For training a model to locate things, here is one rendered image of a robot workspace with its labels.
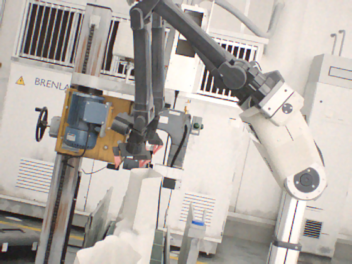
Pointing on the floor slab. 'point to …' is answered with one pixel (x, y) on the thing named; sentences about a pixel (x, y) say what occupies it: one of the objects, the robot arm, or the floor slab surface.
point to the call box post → (192, 251)
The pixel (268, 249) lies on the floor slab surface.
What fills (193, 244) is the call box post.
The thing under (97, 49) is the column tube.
